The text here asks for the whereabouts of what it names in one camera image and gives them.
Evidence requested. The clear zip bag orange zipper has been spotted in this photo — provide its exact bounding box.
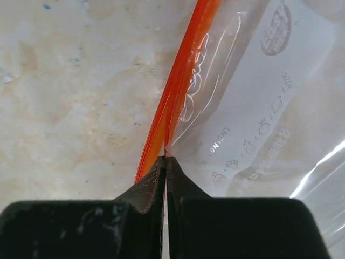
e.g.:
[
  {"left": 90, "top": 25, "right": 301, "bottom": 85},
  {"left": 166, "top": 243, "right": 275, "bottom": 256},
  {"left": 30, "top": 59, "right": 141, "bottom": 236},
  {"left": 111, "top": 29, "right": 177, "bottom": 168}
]
[{"left": 136, "top": 1, "right": 344, "bottom": 258}]

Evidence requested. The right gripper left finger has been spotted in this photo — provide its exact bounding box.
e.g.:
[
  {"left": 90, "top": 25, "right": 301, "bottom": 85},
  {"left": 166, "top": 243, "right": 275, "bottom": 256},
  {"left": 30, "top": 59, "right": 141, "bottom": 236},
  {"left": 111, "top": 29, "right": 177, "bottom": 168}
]
[{"left": 1, "top": 156, "right": 166, "bottom": 258}]

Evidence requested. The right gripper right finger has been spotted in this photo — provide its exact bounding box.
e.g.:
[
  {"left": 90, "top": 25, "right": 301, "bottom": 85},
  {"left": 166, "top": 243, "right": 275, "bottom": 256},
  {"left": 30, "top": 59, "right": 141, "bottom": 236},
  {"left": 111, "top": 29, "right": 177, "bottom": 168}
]
[{"left": 165, "top": 157, "right": 330, "bottom": 258}]

